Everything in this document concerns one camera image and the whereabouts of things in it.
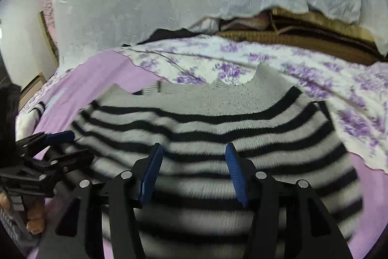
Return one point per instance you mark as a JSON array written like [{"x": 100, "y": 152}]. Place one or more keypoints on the white fleece garment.
[{"x": 27, "y": 122}]

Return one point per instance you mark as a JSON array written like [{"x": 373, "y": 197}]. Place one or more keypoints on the person's left hand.
[{"x": 35, "y": 222}]

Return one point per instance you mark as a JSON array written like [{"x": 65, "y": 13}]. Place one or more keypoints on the white folded cloth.
[{"x": 206, "y": 25}]

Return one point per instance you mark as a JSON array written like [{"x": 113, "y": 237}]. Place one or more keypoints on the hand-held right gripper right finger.
[{"x": 238, "y": 177}]

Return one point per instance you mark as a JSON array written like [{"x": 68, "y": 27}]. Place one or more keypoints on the dark cloth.
[{"x": 169, "y": 34}]

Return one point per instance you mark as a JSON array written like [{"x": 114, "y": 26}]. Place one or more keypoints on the wooden cabinet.
[{"x": 31, "y": 89}]

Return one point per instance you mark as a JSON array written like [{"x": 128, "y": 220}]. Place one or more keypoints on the white purple floral quilt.
[{"x": 272, "y": 58}]

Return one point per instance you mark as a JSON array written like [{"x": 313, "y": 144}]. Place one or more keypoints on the pink floral pillow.
[{"x": 48, "y": 4}]

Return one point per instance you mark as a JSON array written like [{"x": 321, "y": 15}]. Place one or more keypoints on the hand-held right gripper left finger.
[{"x": 150, "y": 177}]

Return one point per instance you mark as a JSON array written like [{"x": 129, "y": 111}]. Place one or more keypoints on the folded brown blankets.
[{"x": 303, "y": 37}]

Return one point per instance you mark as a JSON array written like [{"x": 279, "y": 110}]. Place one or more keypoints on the grey black striped sweater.
[{"x": 212, "y": 131}]

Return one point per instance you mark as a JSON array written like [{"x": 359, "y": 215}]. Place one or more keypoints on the purple bedsheet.
[{"x": 91, "y": 80}]

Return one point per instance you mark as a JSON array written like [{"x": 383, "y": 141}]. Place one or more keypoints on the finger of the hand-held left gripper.
[
  {"x": 75, "y": 157},
  {"x": 62, "y": 137}
]

